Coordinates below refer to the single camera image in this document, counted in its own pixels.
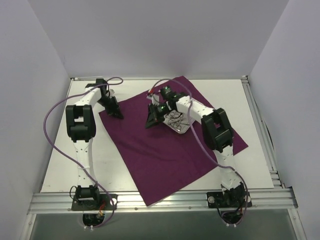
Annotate front aluminium rail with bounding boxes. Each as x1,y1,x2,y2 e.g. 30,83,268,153
27,188,298,214

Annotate aluminium rail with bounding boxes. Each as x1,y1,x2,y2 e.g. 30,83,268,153
241,76,285,189
27,188,298,214

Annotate steel instrument tray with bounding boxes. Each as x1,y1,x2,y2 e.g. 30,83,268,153
163,110,194,134

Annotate purple surgical cloth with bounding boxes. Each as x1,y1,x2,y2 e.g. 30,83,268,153
98,75,250,208

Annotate steel forceps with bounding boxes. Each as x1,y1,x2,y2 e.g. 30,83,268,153
165,111,182,120

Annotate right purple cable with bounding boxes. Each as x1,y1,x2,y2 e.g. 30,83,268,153
149,78,250,226

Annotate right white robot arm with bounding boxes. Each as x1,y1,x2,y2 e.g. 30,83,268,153
145,86,248,207

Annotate right aluminium rail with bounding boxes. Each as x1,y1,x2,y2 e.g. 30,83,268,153
241,76,285,189

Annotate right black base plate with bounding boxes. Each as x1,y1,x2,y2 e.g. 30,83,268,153
206,190,247,209

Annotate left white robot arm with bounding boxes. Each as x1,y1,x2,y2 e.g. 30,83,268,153
65,78,124,210

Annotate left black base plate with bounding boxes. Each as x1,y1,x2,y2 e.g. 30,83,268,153
71,193,118,211

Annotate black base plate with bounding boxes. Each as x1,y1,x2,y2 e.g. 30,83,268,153
71,193,118,211
206,190,247,209

